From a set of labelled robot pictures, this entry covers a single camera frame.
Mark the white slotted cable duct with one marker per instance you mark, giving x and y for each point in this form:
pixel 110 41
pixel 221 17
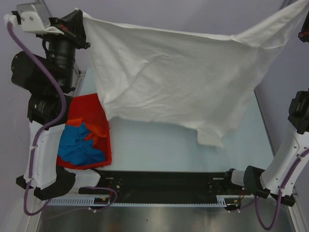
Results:
pixel 103 201

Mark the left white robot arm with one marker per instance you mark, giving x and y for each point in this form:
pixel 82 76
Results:
pixel 49 81

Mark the white t shirt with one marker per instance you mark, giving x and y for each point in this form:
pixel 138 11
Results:
pixel 199 81

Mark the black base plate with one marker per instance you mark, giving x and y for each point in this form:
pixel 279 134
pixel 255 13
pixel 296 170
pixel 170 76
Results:
pixel 157 187

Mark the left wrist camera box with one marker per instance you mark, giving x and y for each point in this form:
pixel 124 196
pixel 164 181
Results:
pixel 33 18

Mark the blue t shirt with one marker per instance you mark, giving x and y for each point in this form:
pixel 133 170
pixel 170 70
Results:
pixel 73 149

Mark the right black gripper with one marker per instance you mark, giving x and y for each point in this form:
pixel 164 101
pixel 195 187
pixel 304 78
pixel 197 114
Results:
pixel 304 35

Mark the orange t shirt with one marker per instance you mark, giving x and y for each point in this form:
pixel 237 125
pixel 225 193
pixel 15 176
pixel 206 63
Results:
pixel 95 132

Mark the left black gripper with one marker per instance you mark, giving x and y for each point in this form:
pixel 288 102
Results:
pixel 71 24

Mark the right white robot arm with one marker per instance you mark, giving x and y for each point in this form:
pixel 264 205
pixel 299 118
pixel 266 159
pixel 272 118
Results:
pixel 279 178

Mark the red plastic bin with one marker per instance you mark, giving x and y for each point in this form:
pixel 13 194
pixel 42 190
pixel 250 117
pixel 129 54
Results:
pixel 89 108

